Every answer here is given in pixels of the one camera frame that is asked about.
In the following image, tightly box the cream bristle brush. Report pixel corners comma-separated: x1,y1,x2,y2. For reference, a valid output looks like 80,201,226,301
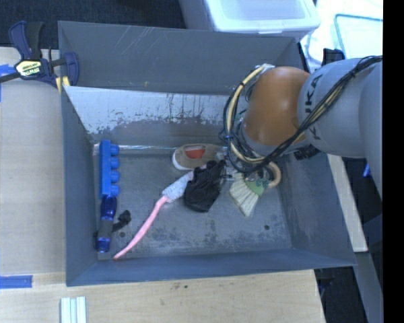
228,173,261,218

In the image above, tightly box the black glove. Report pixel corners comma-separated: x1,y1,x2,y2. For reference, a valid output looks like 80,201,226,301
182,159,228,213

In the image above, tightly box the beige small shoe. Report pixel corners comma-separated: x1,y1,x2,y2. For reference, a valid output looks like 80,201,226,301
171,143,225,172

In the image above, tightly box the grey toy mouse pink tail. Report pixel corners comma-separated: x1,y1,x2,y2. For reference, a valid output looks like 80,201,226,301
112,171,195,260

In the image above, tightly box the grey metal bin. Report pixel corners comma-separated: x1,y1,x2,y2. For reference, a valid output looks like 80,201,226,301
57,20,358,287

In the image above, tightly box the blue toy building block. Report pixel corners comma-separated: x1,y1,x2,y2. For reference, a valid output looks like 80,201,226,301
98,139,121,199

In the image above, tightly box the blue flashlight with black strap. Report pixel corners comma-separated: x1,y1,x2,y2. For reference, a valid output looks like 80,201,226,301
93,194,133,254

